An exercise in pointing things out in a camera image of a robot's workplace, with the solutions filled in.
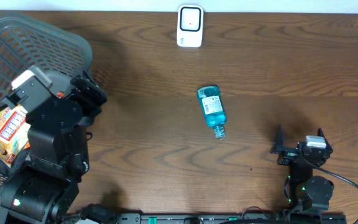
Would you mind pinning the blue mouthwash bottle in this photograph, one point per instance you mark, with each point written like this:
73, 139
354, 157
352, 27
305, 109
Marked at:
213, 110

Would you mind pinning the yellow snack bag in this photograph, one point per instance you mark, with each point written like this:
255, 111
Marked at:
13, 133

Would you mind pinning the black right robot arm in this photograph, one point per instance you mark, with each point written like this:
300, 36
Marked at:
308, 194

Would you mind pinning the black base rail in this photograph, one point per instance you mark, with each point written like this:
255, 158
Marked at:
249, 217

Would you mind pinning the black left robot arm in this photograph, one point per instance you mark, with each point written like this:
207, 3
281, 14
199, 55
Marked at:
45, 185

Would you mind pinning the grey plastic shopping basket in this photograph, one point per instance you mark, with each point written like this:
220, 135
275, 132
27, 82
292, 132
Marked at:
25, 42

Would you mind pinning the white barcode scanner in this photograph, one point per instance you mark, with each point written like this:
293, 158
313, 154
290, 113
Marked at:
190, 26

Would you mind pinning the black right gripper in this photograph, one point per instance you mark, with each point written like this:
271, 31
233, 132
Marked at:
288, 154

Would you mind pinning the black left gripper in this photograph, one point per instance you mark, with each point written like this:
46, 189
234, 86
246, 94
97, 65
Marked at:
92, 94

